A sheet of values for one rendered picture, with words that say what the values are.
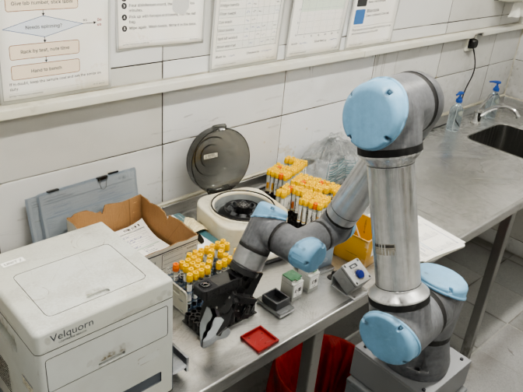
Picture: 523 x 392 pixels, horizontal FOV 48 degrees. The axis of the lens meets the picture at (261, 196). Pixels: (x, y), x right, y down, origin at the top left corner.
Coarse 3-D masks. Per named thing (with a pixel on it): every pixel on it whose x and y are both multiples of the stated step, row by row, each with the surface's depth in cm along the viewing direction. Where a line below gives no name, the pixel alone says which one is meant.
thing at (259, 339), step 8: (256, 328) 146; (264, 328) 146; (240, 336) 143; (248, 336) 144; (256, 336) 144; (264, 336) 144; (272, 336) 144; (248, 344) 141; (256, 344) 142; (264, 344) 142; (272, 344) 142
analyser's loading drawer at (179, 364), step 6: (174, 348) 130; (174, 354) 131; (180, 354) 129; (174, 360) 129; (180, 360) 129; (186, 360) 128; (174, 366) 128; (180, 366) 128; (186, 366) 128; (174, 372) 126
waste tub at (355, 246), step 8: (368, 216) 183; (360, 224) 186; (368, 224) 184; (360, 232) 187; (368, 232) 185; (352, 240) 174; (360, 240) 172; (368, 240) 186; (336, 248) 179; (344, 248) 177; (352, 248) 175; (360, 248) 172; (368, 248) 171; (344, 256) 178; (352, 256) 176; (360, 256) 173; (368, 256) 173; (368, 264) 176
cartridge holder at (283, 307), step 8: (264, 296) 154; (272, 296) 157; (280, 296) 156; (288, 296) 154; (264, 304) 154; (272, 304) 152; (280, 304) 152; (288, 304) 154; (272, 312) 152; (280, 312) 151; (288, 312) 152
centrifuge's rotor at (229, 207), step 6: (228, 204) 182; (234, 204) 183; (240, 204) 179; (246, 204) 180; (252, 204) 183; (222, 210) 179; (228, 210) 179; (234, 210) 181; (240, 210) 178; (246, 210) 178; (252, 210) 180; (228, 216) 176; (234, 216) 175; (240, 216) 176; (246, 216) 177
